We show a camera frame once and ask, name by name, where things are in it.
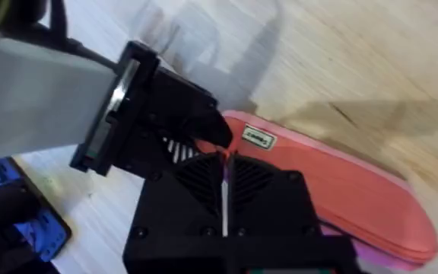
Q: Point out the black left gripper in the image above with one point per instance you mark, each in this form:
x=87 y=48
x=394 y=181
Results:
x=165 y=114

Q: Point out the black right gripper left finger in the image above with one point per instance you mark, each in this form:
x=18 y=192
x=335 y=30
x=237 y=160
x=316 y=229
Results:
x=188 y=205

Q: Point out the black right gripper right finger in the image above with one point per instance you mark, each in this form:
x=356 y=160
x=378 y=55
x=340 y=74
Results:
x=264 y=201

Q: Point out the pink soft zip bag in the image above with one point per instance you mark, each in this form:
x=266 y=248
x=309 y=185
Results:
x=348 y=190

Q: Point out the black upright wrist plate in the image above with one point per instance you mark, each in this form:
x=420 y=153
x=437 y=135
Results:
x=117 y=110

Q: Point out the blue holed board black frame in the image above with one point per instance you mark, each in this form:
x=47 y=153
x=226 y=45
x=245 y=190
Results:
x=40 y=224

